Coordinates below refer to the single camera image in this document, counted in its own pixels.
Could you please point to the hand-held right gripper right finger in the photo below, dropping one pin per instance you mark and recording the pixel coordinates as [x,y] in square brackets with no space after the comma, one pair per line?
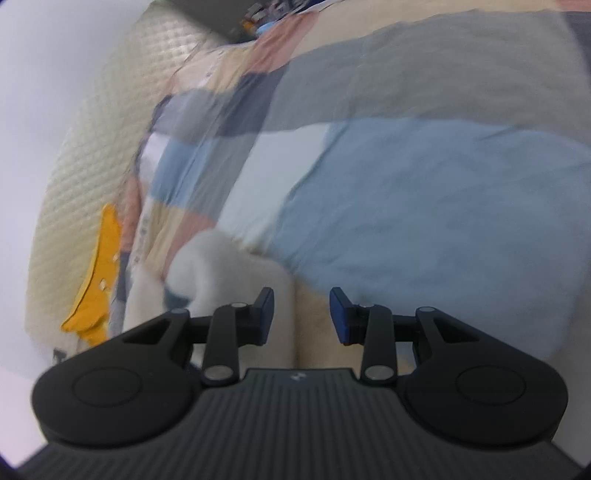
[337,314]

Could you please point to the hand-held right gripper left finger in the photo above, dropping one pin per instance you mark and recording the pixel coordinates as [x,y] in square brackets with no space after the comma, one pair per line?
[265,314]

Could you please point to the striped fluffy sweater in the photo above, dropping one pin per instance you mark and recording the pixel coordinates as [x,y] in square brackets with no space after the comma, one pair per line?
[207,265]

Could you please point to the yellow garment with buttons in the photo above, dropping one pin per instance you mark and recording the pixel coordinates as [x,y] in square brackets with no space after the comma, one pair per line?
[104,258]

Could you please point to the small dark fixture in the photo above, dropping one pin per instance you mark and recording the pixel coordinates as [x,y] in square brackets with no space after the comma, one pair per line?
[58,356]

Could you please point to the patchwork bed cover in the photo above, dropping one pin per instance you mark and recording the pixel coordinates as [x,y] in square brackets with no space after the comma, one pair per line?
[332,74]

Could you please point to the cream quilted headboard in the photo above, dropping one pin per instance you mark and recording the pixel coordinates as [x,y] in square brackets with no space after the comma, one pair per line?
[92,138]

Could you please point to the grey desk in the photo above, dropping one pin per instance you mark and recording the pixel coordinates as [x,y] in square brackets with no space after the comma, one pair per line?
[207,16]

